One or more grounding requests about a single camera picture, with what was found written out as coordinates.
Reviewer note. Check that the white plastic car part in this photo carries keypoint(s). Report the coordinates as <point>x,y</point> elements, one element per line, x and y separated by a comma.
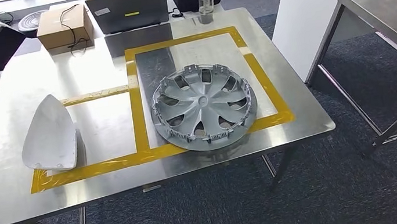
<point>51,139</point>

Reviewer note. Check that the steel workbench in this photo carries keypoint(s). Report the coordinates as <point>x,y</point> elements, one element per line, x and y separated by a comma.
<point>100,74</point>

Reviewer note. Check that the white desk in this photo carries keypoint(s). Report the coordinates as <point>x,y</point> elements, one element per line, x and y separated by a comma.
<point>12,4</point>

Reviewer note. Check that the round grey disc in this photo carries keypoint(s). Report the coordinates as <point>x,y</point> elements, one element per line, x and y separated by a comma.
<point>31,24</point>

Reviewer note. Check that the cardboard box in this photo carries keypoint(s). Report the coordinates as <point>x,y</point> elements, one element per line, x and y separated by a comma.
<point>55,30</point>

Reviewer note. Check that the grey laptop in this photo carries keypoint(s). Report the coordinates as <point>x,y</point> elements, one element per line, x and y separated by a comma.
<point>130,10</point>

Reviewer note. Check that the silver wheel hubcap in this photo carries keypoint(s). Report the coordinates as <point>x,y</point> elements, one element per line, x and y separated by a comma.
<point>201,103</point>

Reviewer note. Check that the clear water bottle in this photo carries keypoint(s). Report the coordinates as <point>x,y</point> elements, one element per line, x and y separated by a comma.
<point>205,5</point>

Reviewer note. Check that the yellow tape frame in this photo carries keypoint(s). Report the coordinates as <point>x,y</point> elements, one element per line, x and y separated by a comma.
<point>137,108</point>

